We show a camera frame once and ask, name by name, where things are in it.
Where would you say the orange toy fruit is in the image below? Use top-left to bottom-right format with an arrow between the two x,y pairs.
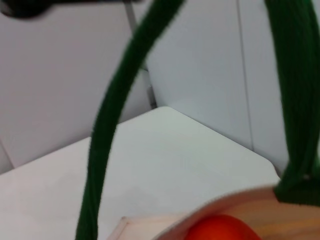
186,214 -> 262,240

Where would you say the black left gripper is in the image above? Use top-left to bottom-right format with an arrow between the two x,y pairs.
0,0 -> 145,20

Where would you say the white handbag with green handles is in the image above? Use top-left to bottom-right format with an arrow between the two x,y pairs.
74,0 -> 320,240

